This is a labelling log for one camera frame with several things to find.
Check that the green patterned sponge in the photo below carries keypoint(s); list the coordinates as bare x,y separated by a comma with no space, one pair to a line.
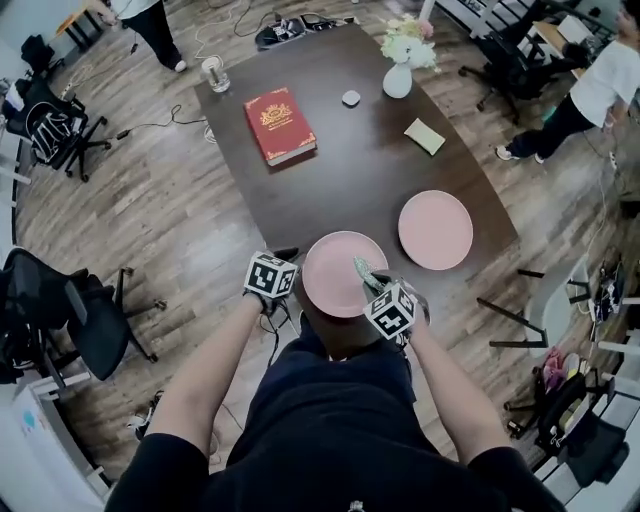
365,270

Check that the red hardcover book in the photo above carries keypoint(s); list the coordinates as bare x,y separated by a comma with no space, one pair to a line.
277,125

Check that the clear glass cup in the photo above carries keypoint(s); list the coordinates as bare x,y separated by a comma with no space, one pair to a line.
216,77

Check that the person's left forearm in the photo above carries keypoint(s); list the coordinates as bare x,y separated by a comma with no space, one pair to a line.
200,380

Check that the person's black clothing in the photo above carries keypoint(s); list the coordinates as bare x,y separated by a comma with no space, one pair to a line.
330,430

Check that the white vase with flowers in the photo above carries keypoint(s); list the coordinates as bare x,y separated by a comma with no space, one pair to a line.
407,42

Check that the black backpack white stripes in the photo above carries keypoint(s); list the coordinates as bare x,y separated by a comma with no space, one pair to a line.
50,132

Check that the small white oval case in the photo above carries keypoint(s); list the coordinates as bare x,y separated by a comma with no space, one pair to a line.
351,98

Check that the wooden desk white legs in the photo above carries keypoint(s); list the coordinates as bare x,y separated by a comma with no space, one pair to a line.
550,32

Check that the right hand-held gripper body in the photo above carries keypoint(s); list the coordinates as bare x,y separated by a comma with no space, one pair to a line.
392,312

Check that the round wooden table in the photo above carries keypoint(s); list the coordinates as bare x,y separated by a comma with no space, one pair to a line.
75,17

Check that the black office chair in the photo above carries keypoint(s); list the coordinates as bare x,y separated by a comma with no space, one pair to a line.
95,325
515,65
80,145

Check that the pink plate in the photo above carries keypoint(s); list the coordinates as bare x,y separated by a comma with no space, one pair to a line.
330,280
435,230

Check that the white ceramic vase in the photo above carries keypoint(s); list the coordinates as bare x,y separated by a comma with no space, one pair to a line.
397,82

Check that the black bag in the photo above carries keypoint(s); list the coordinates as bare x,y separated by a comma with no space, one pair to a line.
595,445

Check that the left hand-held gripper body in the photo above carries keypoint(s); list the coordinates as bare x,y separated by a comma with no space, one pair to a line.
267,277

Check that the yellow green sponge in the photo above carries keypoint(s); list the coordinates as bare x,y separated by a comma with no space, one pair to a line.
425,136

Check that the pink bag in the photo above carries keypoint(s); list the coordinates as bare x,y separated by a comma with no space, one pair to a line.
555,370

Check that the small metal buckle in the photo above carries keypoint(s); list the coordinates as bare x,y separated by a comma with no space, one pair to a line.
355,506

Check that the person's right forearm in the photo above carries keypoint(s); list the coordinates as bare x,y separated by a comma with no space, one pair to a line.
460,395

